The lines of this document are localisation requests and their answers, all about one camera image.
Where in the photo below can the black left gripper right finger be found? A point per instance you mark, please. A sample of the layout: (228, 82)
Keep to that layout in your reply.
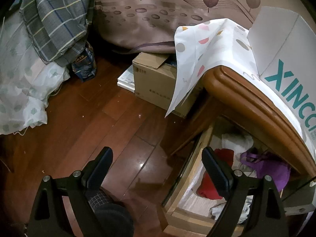
(267, 215)

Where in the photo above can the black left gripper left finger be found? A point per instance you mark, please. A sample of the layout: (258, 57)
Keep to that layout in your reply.
(48, 216)

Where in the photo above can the light wooden drawer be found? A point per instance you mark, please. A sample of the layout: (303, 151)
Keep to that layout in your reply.
(184, 212)

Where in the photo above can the purple garment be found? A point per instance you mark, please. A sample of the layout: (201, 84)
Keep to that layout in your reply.
(266, 165)

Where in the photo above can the plaid slipper foot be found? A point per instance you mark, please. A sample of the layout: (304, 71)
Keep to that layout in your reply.
(113, 216)

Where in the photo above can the red embroidered garment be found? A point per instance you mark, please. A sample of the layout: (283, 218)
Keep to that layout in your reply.
(217, 179)

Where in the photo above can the white grey garment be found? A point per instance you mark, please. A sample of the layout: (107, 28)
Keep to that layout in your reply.
(240, 144)

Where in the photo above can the brown wooden nightstand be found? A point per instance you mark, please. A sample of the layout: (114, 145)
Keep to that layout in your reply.
(226, 93)

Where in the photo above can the white leaf pattern bedding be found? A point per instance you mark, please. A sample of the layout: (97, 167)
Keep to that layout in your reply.
(26, 81)

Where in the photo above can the dark blue printed bag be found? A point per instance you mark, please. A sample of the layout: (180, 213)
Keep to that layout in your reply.
(84, 67)

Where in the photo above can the white flat books stack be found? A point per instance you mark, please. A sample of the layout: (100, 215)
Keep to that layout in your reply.
(126, 80)

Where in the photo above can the white box teal lettering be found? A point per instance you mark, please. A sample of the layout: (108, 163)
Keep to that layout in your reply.
(282, 61)

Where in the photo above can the brown cardboard box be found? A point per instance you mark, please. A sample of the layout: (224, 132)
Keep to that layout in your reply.
(155, 78)

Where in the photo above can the white patterned cloth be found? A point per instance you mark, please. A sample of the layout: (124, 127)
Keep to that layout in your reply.
(199, 48)

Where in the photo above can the grey plaid blanket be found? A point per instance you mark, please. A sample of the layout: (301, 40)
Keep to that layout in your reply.
(57, 28)

